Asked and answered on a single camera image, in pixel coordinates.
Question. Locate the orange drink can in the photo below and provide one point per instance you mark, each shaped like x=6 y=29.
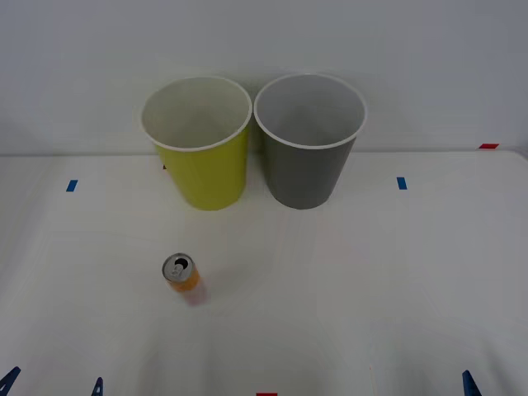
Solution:
x=185 y=278

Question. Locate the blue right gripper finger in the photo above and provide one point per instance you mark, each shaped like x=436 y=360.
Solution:
x=470 y=385

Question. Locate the yellow-green plastic waste bin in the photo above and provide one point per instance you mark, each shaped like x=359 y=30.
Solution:
x=210 y=177

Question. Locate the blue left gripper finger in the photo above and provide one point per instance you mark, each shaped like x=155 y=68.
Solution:
x=98 y=389
x=8 y=381

